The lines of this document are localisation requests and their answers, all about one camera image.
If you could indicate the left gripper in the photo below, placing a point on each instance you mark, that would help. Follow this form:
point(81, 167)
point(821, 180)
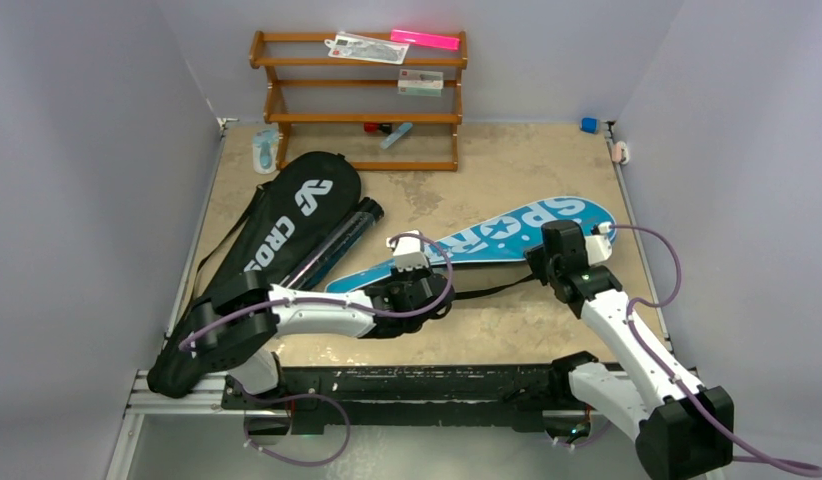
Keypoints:
point(399, 275)

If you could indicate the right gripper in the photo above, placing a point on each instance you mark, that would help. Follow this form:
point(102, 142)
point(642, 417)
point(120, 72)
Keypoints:
point(560, 244)

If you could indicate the blue racket bag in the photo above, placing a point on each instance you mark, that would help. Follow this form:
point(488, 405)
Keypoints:
point(502, 239)

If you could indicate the black shuttlecock tube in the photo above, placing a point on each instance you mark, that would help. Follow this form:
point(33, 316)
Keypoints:
point(318, 264)

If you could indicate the black Crossway racket bag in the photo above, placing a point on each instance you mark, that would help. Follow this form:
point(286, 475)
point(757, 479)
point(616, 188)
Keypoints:
point(286, 219)

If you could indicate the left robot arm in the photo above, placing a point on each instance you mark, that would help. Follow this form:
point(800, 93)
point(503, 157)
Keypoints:
point(230, 331)

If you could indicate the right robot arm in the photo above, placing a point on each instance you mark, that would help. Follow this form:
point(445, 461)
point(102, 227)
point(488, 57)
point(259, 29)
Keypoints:
point(649, 371)

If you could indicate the small pink white object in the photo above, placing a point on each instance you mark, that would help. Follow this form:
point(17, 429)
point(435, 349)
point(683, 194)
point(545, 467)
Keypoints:
point(620, 153)

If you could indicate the small blue cube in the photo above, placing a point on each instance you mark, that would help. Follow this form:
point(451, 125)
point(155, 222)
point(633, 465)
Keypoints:
point(589, 125)

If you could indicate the light blue strip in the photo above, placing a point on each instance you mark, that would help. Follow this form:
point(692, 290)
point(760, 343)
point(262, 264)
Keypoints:
point(393, 133)

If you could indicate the red black small object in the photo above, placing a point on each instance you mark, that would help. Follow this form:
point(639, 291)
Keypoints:
point(378, 127)

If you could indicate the light blue packaged item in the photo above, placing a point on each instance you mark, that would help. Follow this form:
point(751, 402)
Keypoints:
point(264, 150)

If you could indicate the white green box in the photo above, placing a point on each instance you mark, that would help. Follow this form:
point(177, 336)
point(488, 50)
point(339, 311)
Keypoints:
point(420, 83)

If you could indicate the wooden shelf rack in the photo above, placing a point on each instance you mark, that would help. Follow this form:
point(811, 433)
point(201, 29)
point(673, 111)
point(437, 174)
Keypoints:
point(307, 87)

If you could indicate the pink bar on shelf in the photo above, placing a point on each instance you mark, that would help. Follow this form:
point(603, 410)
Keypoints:
point(427, 40)

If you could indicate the white blister package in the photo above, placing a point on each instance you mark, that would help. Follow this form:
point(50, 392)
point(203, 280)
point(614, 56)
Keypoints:
point(368, 49)

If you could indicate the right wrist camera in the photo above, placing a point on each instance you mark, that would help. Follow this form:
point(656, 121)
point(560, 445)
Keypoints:
point(598, 244)

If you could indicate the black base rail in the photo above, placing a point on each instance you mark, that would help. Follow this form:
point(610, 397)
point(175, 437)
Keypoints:
point(526, 398)

